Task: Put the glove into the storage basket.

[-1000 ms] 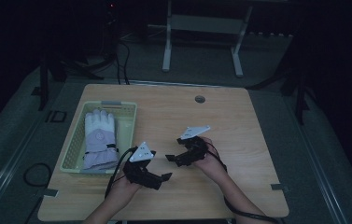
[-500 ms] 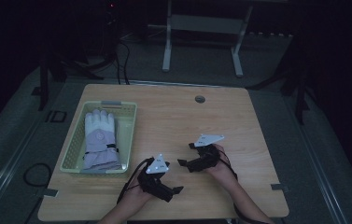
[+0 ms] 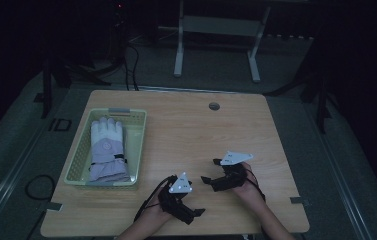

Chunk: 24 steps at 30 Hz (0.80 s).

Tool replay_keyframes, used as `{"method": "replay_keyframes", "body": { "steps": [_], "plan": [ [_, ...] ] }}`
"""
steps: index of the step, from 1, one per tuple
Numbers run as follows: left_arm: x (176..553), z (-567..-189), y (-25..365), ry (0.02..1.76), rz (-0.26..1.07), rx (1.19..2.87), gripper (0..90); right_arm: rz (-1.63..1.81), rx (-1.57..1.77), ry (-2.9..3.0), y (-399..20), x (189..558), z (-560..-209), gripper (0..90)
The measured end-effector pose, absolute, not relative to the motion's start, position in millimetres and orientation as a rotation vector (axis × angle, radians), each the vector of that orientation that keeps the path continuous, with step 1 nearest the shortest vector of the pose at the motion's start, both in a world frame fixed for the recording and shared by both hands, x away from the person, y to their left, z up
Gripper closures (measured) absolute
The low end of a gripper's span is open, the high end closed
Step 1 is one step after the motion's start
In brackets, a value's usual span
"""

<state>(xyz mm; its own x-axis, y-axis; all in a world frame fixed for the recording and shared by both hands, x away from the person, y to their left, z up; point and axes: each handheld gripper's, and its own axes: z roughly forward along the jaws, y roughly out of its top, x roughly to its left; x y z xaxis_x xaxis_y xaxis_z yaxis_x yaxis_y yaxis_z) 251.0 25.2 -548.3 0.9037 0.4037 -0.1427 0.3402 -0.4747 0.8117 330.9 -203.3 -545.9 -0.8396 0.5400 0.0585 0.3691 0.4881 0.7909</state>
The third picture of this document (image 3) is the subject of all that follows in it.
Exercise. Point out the pale green plastic basket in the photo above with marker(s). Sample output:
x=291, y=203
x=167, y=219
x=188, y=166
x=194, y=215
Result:
x=136, y=146

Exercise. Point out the grey tape piece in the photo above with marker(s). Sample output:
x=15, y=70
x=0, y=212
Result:
x=299, y=200

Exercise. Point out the lilac ski glove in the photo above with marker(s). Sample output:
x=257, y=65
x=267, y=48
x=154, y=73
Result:
x=107, y=150

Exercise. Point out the dark device with red light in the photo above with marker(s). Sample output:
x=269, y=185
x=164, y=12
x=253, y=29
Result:
x=119, y=30

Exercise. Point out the person's right hand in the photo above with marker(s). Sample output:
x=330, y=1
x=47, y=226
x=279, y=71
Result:
x=251, y=190

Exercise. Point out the black floor bracket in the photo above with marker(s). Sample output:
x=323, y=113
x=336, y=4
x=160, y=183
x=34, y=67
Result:
x=60, y=124

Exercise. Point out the black metal stand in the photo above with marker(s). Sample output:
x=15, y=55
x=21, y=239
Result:
x=46, y=90
x=322, y=100

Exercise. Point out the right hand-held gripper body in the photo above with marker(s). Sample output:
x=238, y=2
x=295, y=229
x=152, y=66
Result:
x=232, y=176

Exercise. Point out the white metal stand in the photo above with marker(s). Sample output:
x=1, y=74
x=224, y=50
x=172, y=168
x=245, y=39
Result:
x=221, y=26

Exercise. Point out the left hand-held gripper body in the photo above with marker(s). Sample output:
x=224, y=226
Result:
x=179, y=186

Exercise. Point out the person's left hand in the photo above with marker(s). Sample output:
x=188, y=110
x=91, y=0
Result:
x=156, y=213

